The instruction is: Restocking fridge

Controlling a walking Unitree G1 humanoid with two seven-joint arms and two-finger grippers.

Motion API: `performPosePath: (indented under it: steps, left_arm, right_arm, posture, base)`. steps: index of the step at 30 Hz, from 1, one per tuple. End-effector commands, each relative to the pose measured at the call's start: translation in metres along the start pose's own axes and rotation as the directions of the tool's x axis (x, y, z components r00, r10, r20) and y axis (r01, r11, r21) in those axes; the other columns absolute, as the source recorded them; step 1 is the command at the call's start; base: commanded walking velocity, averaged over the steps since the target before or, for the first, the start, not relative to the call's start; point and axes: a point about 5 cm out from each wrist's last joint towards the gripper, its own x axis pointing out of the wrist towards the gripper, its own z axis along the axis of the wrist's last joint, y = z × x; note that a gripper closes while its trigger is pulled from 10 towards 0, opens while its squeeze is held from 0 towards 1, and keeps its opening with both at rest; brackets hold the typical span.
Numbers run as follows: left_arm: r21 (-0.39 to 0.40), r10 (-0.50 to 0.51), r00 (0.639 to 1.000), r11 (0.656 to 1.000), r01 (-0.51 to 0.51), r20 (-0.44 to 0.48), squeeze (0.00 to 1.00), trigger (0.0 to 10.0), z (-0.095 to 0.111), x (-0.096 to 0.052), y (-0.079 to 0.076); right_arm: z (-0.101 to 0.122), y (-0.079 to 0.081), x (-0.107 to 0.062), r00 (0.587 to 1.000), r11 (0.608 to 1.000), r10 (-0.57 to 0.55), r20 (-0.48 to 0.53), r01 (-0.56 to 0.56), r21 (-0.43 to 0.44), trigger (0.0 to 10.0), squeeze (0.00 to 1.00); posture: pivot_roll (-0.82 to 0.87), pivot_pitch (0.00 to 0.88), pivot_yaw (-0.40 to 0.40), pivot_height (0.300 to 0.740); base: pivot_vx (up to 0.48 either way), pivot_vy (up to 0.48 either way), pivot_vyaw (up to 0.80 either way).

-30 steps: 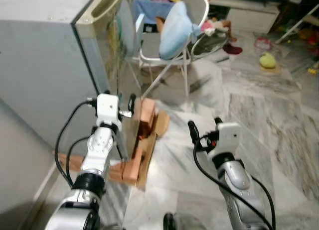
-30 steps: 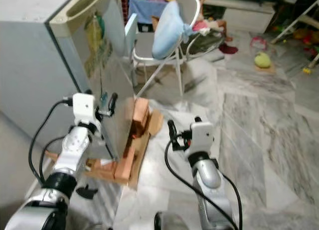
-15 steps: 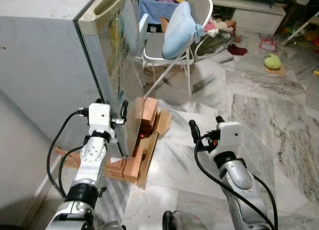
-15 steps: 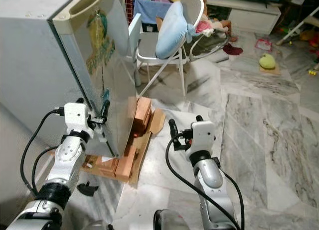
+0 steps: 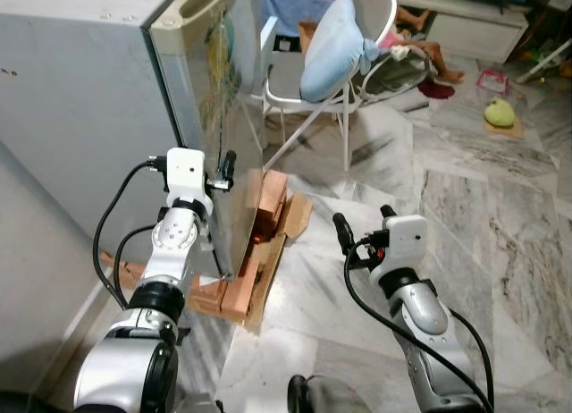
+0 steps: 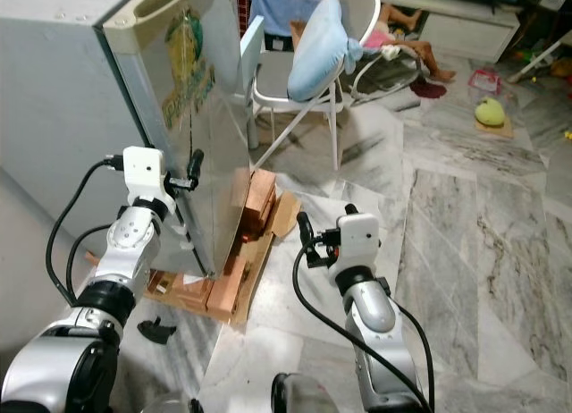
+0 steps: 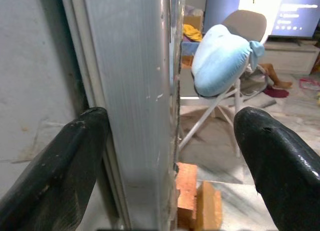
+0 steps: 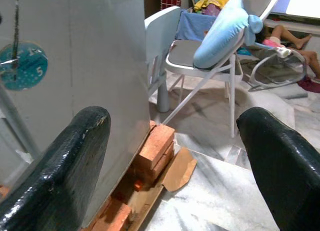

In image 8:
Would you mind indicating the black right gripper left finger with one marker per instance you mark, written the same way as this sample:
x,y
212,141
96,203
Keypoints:
x,y
62,171

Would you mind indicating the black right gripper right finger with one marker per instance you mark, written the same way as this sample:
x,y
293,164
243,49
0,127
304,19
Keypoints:
x,y
285,171

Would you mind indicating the red clay brick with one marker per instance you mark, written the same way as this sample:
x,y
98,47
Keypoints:
x,y
161,167
113,216
156,143

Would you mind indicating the grey pipe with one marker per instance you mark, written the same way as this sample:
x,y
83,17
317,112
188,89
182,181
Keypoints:
x,y
296,95

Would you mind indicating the maroon cloth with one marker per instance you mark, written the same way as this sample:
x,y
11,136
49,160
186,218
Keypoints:
x,y
310,85

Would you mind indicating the brown cardboard sheet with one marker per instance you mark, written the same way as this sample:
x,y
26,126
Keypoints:
x,y
180,171

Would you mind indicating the grey baby bouncer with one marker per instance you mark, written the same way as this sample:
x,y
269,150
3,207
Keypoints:
x,y
275,66

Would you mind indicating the round teal number tag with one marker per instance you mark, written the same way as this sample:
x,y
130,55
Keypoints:
x,y
30,68

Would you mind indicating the child in pink clothes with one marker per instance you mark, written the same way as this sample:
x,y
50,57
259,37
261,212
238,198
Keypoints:
x,y
287,37

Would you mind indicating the light blue pillow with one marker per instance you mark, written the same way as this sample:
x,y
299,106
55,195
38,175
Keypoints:
x,y
220,33

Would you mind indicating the white metal folding chair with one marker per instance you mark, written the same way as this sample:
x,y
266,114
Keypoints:
x,y
182,56

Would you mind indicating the white table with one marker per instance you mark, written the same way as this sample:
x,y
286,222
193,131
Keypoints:
x,y
297,6

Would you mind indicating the pale plastic chair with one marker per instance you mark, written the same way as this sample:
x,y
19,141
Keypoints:
x,y
160,31

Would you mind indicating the blue cloth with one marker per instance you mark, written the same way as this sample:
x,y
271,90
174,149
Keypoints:
x,y
192,26

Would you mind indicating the purple cloth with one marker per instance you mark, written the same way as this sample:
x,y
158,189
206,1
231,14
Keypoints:
x,y
213,9

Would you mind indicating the yellow cloth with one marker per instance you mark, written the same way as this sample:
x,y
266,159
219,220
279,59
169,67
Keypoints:
x,y
207,2

